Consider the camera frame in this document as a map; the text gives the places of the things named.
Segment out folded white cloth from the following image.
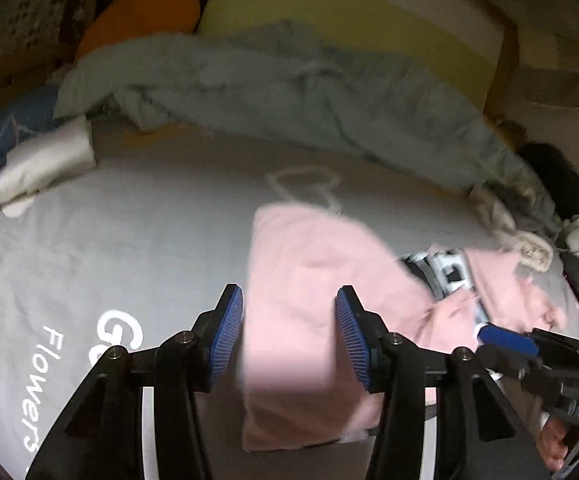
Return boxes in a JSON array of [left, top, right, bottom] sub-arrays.
[[0, 116, 96, 206]]

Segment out black clothes pile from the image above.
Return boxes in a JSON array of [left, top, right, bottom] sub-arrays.
[[517, 142, 579, 220]]

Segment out grey-green crumpled duvet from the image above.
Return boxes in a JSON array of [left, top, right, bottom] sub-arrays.
[[54, 21, 561, 232]]

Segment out orange plush cushion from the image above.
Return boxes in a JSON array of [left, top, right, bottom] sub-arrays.
[[74, 0, 201, 62]]

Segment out pink graphic t-shirt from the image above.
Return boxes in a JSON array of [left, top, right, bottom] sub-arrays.
[[242, 204, 566, 452]]

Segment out folded cream and grey clothes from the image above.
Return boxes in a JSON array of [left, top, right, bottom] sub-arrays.
[[468, 186, 554, 273]]

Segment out person's right hand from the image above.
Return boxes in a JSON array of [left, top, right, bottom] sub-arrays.
[[537, 416, 569, 472]]

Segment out blue pillow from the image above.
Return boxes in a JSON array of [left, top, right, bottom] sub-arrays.
[[0, 84, 58, 169]]

